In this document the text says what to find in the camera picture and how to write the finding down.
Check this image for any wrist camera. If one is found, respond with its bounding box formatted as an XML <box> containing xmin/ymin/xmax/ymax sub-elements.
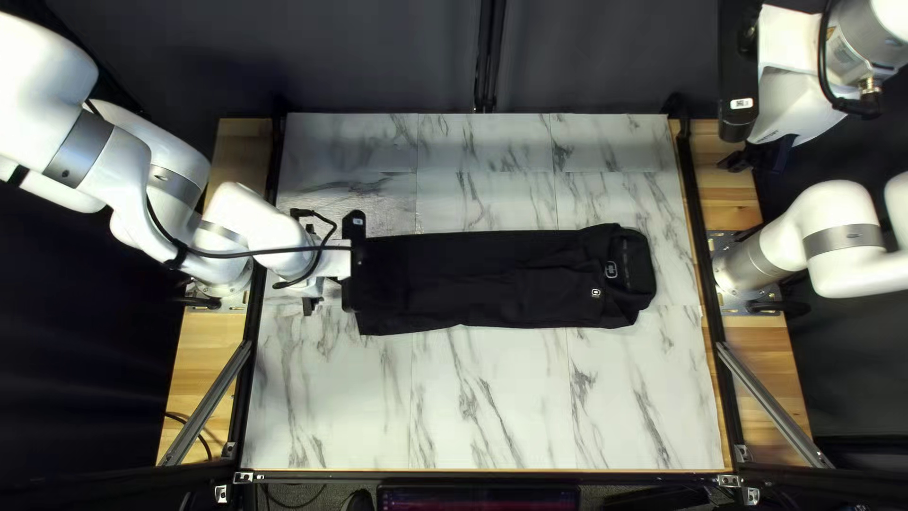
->
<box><xmin>340</xmin><ymin>209</ymin><xmax>368</xmax><ymax>315</ymax></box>
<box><xmin>717</xmin><ymin>0</ymin><xmax>760</xmax><ymax>144</ymax></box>

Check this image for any black cable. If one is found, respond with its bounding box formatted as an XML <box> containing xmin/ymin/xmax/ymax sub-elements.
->
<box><xmin>144</xmin><ymin>190</ymin><xmax>353</xmax><ymax>291</ymax></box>
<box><xmin>816</xmin><ymin>0</ymin><xmax>885</xmax><ymax>120</ymax></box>

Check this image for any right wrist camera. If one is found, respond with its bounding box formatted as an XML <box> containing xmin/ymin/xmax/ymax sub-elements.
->
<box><xmin>717</xmin><ymin>0</ymin><xmax>760</xmax><ymax>144</ymax></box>

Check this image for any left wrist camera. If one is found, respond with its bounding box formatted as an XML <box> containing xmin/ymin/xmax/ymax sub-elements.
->
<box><xmin>340</xmin><ymin>209</ymin><xmax>368</xmax><ymax>315</ymax></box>

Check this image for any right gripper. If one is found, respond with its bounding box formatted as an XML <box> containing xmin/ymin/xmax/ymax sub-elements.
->
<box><xmin>751</xmin><ymin>20</ymin><xmax>856</xmax><ymax>147</ymax></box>

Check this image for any black t-shirt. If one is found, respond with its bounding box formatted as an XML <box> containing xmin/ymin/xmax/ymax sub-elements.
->
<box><xmin>350</xmin><ymin>222</ymin><xmax>658</xmax><ymax>337</ymax></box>

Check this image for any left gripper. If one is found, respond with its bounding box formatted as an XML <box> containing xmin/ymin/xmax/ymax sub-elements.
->
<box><xmin>304</xmin><ymin>240</ymin><xmax>353</xmax><ymax>299</ymax></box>

